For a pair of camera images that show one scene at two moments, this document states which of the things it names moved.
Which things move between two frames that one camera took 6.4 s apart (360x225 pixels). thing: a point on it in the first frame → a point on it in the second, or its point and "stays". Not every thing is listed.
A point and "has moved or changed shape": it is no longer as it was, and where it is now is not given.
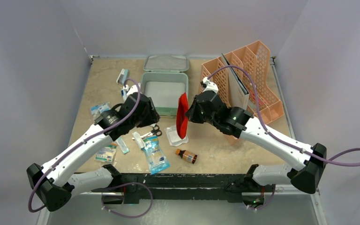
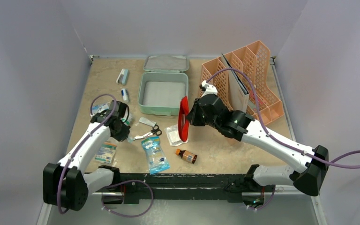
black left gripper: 152,116 → 124,132
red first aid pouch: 182,121 has moved or changed shape
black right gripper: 194,109 stays
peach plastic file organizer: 251,62 stays
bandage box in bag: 106,154 stays
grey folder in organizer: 238,93 stays
